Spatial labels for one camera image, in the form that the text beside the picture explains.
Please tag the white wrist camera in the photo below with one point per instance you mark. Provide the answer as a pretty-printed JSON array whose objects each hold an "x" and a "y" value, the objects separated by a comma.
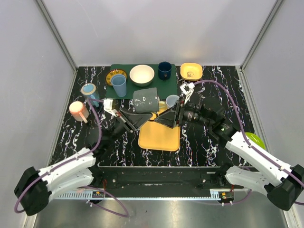
[
  {"x": 110, "y": 106},
  {"x": 187, "y": 89}
]

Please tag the dark grey mug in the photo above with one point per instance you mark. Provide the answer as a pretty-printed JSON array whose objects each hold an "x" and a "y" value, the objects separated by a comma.
[{"x": 146, "y": 101}]

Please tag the dark green mat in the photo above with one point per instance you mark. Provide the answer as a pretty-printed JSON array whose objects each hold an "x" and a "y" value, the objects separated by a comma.
[{"x": 164, "y": 87}]

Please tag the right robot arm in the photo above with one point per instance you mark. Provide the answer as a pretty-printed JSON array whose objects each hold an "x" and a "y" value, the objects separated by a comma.
[{"x": 280, "y": 182}]

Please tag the light blue mug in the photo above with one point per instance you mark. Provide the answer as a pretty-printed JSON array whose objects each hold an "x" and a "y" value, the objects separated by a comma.
[{"x": 171, "y": 100}]

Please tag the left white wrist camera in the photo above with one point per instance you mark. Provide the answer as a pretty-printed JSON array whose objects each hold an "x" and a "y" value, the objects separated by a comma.
[{"x": 110, "y": 106}]

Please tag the lime green plate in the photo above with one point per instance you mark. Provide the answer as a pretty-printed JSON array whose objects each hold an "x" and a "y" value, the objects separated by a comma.
[{"x": 256, "y": 139}]

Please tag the yellow patterned saucer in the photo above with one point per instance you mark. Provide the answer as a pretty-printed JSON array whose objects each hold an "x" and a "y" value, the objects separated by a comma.
[{"x": 112, "y": 73}]

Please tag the pale green mug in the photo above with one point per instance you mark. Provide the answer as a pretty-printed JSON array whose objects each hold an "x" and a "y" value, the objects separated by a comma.
[{"x": 162, "y": 105}]

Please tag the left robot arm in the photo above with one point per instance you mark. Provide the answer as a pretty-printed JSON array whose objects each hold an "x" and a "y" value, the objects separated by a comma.
[{"x": 37, "y": 188}]

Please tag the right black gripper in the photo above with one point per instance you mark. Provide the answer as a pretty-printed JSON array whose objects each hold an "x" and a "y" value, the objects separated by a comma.
[{"x": 175, "y": 113}]

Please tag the blue butterfly mug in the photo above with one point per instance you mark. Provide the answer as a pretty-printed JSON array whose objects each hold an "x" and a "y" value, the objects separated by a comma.
[{"x": 89, "y": 90}]

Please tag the light blue plastic cup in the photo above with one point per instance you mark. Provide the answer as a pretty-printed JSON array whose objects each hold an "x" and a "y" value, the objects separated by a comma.
[{"x": 119, "y": 84}]

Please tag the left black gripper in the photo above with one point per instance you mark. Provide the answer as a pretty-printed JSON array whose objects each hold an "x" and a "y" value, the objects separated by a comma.
[{"x": 126, "y": 120}]

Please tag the white bowl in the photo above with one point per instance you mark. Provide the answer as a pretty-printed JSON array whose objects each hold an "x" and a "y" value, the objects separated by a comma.
[{"x": 142, "y": 75}]

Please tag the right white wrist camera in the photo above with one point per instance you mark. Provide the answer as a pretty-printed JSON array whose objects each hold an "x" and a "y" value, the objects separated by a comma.
[{"x": 187, "y": 89}]

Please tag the pink mug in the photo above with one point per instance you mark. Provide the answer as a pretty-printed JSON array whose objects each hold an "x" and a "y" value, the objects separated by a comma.
[{"x": 79, "y": 111}]

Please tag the navy blue mug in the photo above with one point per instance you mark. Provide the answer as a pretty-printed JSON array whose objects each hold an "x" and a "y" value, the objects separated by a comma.
[{"x": 164, "y": 70}]

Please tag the yellow plastic tray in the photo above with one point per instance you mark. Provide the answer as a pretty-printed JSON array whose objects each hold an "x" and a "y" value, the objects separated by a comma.
[{"x": 155, "y": 136}]

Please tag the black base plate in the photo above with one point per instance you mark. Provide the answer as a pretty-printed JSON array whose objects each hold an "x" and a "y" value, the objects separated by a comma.
[{"x": 159, "y": 182}]

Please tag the yellow square bowl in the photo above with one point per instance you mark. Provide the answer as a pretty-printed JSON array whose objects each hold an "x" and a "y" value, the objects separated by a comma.
[{"x": 191, "y": 71}]

